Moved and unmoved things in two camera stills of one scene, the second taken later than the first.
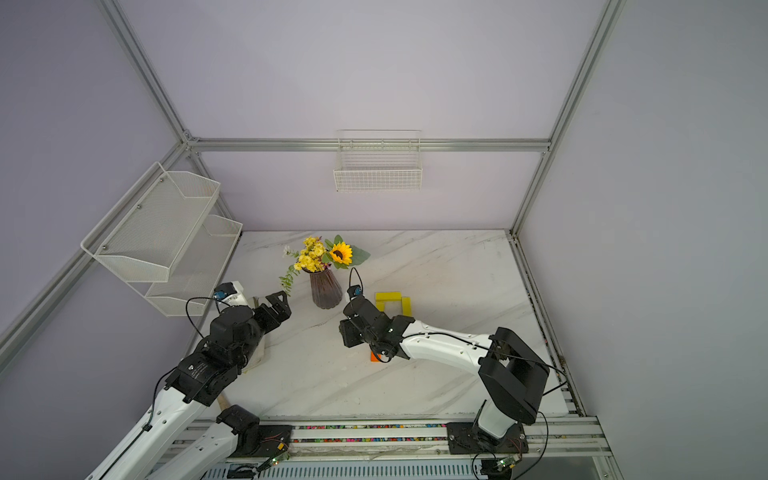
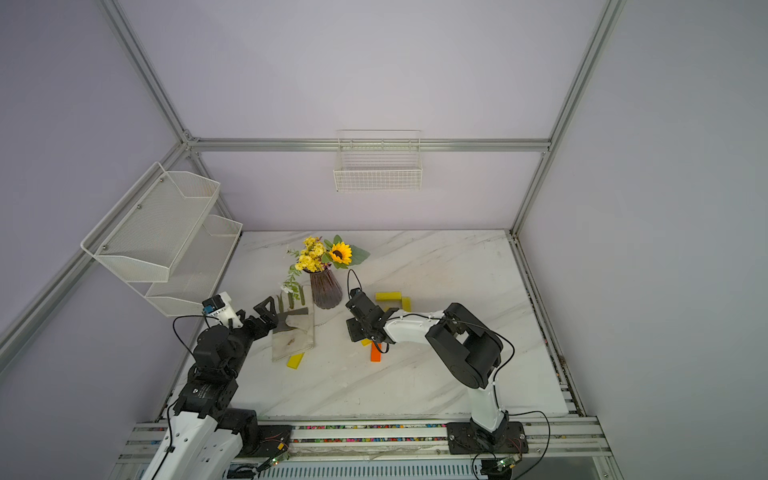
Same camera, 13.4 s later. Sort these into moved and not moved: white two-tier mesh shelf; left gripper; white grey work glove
Moved: white grey work glove
Not moved: left gripper; white two-tier mesh shelf
